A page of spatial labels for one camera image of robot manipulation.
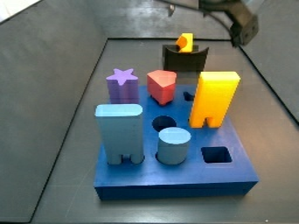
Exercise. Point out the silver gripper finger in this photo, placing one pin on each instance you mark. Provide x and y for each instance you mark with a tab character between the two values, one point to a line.
171	10

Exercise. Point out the orange arch block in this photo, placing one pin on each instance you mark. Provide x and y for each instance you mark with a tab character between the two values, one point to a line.
184	43

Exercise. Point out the black curved fixture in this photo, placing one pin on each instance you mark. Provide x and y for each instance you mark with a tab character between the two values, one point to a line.
183	61

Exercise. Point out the tall yellow arch peg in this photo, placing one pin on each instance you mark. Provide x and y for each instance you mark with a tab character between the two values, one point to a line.
215	90

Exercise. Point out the light blue arch peg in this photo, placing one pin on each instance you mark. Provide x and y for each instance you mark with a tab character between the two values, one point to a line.
120	126

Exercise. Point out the red pentagon peg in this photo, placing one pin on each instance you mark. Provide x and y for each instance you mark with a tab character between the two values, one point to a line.
160	85

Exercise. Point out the purple star peg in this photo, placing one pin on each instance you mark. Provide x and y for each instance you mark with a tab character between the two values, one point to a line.
121	84

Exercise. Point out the light blue cylinder peg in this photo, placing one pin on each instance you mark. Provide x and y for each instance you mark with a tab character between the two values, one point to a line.
172	145

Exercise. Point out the blue shape sorter base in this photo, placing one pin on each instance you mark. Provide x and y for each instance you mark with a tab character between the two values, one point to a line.
215	170

